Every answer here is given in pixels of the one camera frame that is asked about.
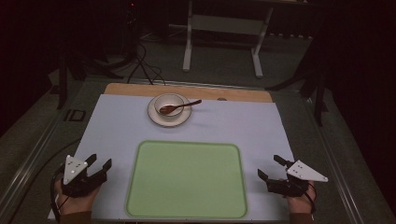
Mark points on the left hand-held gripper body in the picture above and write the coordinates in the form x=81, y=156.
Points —
x=75, y=179

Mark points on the green tray mat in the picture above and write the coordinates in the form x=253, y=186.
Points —
x=186, y=180

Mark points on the black tripod stand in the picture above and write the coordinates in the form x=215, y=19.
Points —
x=311, y=77
x=67, y=71

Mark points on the white metal stand frame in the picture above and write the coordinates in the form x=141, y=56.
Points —
x=224, y=28

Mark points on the person's right hand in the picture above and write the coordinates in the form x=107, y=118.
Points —
x=300, y=202

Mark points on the brown wooden spoon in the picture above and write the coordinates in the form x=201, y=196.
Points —
x=177, y=107

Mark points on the white table cover sheet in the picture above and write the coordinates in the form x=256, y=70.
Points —
x=118, y=130

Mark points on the person's left hand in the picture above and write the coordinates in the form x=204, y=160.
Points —
x=75, y=201

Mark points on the white bowl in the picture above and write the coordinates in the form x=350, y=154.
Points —
x=169, y=104

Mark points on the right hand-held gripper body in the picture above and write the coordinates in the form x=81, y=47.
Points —
x=294, y=182

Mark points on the white saucer plate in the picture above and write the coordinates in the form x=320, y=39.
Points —
x=169, y=121

